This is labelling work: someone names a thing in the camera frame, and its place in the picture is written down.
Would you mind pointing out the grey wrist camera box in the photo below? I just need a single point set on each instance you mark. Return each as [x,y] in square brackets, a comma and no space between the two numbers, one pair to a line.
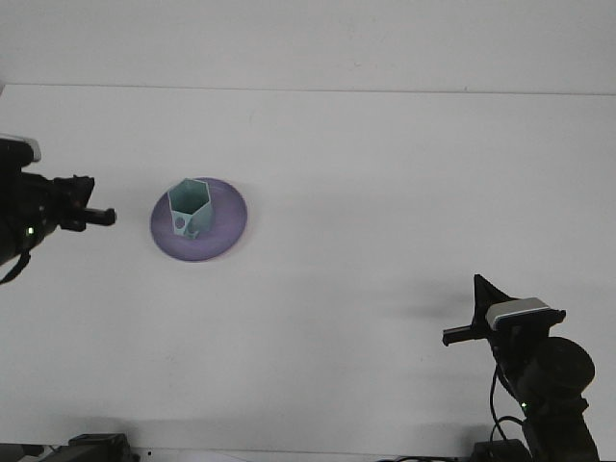
[517,310]
[29,149]

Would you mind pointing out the pale purple round plate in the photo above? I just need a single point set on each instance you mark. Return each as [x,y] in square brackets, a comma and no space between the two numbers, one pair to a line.
[226,226]

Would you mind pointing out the pale blue faceted cup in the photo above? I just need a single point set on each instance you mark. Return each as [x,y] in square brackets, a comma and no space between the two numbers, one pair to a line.
[192,202]

